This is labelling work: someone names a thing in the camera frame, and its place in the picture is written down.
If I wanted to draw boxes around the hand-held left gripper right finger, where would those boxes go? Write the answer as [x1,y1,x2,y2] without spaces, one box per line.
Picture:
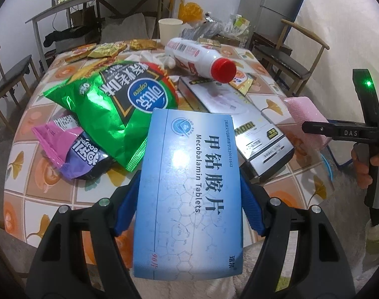
[238,173,357,299]

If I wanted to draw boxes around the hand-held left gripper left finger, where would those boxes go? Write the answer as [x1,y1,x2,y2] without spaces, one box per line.
[27,173,143,299]

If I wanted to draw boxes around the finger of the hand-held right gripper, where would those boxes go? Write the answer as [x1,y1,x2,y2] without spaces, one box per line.
[302,119,363,142]

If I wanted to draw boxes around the blue medicine box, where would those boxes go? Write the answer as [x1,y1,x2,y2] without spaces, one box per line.
[133,107,244,283]

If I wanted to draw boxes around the green and red chip bag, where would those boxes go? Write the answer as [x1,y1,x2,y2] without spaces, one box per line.
[42,59,180,172]

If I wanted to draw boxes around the person's right hand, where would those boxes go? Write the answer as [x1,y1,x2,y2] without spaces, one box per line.
[352,146,379,190]

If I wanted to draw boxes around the pink sponge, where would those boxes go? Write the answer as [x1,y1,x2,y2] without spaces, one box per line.
[284,96,330,150]

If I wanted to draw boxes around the pink purple snack packet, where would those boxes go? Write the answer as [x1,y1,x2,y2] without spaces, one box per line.
[32,115,110,181]

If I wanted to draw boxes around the white quilted mattress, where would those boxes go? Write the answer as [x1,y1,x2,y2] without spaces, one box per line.
[294,0,379,122]

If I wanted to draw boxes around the silver white flat box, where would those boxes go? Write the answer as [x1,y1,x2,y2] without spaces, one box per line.
[179,75,295,184]

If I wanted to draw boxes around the wooden chair black seat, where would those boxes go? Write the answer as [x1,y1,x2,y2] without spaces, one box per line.
[253,19,330,97]
[0,45,41,133]

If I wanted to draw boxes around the patterned tablecloth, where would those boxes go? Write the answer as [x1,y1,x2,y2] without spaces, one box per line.
[4,39,336,250]

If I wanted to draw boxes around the yellow white sachet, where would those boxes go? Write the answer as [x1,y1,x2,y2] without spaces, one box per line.
[231,70,257,95]

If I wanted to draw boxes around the dark wooden stool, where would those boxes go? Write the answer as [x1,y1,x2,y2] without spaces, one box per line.
[251,32,282,50]

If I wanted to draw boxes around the green white paper bag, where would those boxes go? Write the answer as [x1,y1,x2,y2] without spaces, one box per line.
[231,15,251,36]

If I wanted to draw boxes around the white crumpled tissue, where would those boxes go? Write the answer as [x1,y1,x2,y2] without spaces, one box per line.
[136,50,178,69]

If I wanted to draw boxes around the white bottle red cap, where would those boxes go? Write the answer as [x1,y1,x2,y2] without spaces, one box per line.
[164,37,237,84]

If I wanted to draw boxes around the red yellow snack packet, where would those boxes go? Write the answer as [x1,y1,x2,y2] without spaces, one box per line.
[65,44,96,62]

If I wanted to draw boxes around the crumpled grey plastic bag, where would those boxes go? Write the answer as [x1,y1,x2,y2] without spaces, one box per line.
[181,22,227,41]

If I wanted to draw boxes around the brown gold snack packet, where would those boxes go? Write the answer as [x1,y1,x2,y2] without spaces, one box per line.
[130,39,157,50]

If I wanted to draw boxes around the grey cushion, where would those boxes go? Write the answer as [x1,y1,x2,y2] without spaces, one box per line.
[100,12,146,42]

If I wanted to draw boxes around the black cloth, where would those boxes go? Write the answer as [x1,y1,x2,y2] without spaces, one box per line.
[44,26,99,48]

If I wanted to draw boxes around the white paper cup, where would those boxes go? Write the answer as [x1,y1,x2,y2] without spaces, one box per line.
[158,18,184,40]

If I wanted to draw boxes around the yellow plastic bag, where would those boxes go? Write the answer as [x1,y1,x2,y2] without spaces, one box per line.
[179,1,205,22]

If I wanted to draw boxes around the open cardboard box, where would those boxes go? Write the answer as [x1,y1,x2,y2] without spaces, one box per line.
[69,4,98,27]

